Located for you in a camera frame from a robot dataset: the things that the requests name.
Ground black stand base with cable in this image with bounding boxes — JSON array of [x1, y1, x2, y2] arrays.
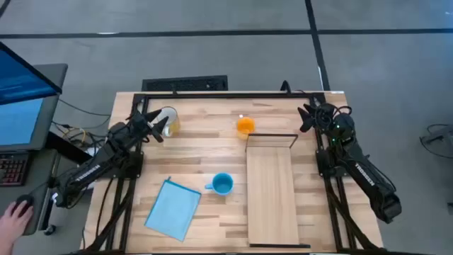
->
[[419, 123, 453, 159]]

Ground grey desk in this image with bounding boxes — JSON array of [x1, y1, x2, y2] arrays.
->
[[0, 148, 59, 237]]

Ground white mug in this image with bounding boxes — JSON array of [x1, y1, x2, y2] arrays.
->
[[159, 106, 181, 138]]

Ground person's hand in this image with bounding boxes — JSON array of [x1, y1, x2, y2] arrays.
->
[[0, 202, 35, 255]]

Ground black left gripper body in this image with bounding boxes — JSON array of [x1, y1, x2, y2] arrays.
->
[[129, 110, 156, 142]]

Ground black desk support beam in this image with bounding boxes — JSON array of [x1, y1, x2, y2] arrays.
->
[[45, 131, 96, 166]]

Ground light blue cloth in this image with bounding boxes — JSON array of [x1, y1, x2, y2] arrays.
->
[[144, 176, 202, 242]]

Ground yellow mug orange inside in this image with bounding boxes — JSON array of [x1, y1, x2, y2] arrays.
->
[[236, 113, 256, 141]]

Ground grey framed computer monitor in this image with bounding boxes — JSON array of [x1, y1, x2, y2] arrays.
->
[[0, 63, 69, 152]]

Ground wooden shelf black metal legs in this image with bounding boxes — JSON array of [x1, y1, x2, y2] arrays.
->
[[244, 132, 311, 249]]

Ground dark blue computer screen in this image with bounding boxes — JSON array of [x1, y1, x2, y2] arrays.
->
[[0, 41, 63, 106]]

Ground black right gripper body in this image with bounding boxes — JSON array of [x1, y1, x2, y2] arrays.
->
[[311, 103, 343, 132]]

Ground black computer mouse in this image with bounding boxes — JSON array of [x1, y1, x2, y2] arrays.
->
[[12, 193, 35, 217]]

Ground light blue mug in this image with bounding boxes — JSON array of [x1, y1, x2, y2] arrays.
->
[[204, 172, 235, 196]]

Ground black backlit keyboard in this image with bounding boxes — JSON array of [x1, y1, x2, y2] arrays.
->
[[0, 152, 30, 187]]

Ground yellow cable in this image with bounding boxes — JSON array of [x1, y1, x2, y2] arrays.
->
[[62, 127, 86, 147]]

